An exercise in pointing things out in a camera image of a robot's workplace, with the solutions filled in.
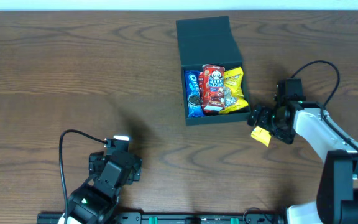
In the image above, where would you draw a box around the dark green box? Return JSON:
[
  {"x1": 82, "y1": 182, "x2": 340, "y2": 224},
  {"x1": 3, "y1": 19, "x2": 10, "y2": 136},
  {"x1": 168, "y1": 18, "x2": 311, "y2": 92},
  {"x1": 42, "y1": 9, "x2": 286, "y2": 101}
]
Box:
[{"x1": 176, "y1": 16, "x2": 251, "y2": 126}]

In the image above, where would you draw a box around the blue Oreo cookie pack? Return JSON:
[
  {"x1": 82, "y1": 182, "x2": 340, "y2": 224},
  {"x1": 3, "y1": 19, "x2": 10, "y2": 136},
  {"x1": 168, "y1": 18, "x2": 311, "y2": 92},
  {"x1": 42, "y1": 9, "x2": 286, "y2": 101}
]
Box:
[{"x1": 185, "y1": 70, "x2": 204, "y2": 118}]

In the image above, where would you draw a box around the small yellow snack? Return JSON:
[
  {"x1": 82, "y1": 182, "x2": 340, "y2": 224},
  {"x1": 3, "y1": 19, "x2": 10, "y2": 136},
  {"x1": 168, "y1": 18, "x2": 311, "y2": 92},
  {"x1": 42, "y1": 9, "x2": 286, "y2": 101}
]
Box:
[{"x1": 250, "y1": 126, "x2": 272, "y2": 147}]

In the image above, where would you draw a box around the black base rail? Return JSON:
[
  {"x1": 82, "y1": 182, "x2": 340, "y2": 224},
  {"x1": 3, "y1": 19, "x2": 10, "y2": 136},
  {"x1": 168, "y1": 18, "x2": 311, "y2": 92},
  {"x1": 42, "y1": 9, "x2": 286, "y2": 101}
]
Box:
[{"x1": 36, "y1": 211, "x2": 288, "y2": 224}]

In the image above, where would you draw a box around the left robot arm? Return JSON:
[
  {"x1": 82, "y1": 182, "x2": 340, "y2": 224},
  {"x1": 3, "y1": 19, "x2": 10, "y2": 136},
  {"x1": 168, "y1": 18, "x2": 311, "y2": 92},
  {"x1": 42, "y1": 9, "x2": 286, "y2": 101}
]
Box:
[{"x1": 58, "y1": 149, "x2": 142, "y2": 223}]

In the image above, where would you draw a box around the red dried fruit snack bag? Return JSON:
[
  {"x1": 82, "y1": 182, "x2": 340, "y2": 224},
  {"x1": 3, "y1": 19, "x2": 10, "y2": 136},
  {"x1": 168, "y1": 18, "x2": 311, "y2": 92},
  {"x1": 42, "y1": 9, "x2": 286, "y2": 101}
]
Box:
[{"x1": 198, "y1": 72, "x2": 204, "y2": 100}]

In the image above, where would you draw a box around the yellow nut snack bag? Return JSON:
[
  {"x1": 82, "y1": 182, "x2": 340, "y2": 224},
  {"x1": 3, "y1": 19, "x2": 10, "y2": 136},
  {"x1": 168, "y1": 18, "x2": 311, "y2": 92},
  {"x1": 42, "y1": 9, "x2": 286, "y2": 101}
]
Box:
[{"x1": 219, "y1": 67, "x2": 249, "y2": 114}]

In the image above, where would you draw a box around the red Hello Panda snack pack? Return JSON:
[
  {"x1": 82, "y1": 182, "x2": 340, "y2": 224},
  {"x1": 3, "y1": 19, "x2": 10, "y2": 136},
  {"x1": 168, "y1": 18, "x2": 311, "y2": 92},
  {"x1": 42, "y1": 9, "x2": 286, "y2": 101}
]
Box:
[{"x1": 202, "y1": 64, "x2": 225, "y2": 114}]

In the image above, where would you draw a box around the left black cable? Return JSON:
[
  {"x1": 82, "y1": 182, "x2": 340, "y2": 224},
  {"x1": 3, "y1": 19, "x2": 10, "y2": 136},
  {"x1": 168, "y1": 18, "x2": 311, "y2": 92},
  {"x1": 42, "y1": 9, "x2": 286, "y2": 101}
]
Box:
[{"x1": 58, "y1": 129, "x2": 108, "y2": 224}]

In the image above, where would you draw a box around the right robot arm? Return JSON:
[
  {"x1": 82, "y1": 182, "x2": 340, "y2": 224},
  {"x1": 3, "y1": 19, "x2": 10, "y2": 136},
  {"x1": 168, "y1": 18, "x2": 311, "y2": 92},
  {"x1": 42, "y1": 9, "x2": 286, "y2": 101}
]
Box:
[{"x1": 247, "y1": 101, "x2": 358, "y2": 223}]

